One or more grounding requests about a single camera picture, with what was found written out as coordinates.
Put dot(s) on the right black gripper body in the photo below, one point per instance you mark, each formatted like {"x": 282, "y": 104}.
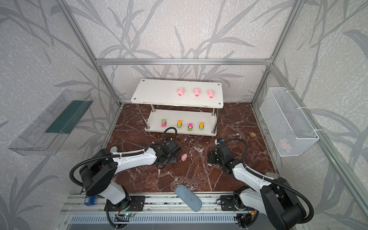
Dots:
{"x": 214, "y": 156}

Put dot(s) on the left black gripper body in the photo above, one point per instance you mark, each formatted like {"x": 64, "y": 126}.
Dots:
{"x": 168, "y": 156}

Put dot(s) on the pink pig toy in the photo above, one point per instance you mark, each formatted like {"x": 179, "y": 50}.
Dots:
{"x": 181, "y": 91}
{"x": 196, "y": 92}
{"x": 184, "y": 157}
{"x": 210, "y": 94}

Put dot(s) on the orange mixer truck toy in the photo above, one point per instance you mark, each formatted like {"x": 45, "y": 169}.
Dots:
{"x": 179, "y": 124}

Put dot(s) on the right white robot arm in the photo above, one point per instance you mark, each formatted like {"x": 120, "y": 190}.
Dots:
{"x": 284, "y": 206}

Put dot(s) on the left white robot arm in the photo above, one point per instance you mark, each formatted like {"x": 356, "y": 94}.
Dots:
{"x": 96, "y": 175}

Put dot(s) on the white two-tier shelf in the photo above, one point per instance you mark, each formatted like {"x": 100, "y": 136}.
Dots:
{"x": 165, "y": 103}

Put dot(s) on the pale green round object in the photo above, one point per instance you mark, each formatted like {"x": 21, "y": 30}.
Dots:
{"x": 114, "y": 149}

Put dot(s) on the grey blue oval object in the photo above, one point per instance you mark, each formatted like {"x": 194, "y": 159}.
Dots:
{"x": 189, "y": 198}

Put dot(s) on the grey stone block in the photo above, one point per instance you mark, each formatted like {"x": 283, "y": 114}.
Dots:
{"x": 272, "y": 175}

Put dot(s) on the pink toy in basket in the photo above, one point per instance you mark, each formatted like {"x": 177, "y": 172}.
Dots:
{"x": 285, "y": 145}

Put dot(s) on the green circuit board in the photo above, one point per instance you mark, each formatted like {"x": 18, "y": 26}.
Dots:
{"x": 125, "y": 215}

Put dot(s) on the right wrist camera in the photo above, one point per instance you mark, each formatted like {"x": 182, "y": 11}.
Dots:
{"x": 219, "y": 141}

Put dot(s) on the white wire mesh basket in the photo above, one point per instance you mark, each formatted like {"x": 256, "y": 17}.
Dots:
{"x": 285, "y": 119}

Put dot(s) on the blue tool on rail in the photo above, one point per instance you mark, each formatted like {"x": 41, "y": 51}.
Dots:
{"x": 89, "y": 200}

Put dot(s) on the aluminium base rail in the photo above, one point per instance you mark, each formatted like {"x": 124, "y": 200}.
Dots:
{"x": 155, "y": 203}

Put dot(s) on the clear plastic wall bin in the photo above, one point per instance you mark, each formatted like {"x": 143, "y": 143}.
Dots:
{"x": 46, "y": 135}

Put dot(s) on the aluminium frame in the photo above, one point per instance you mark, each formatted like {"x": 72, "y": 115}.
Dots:
{"x": 352, "y": 183}

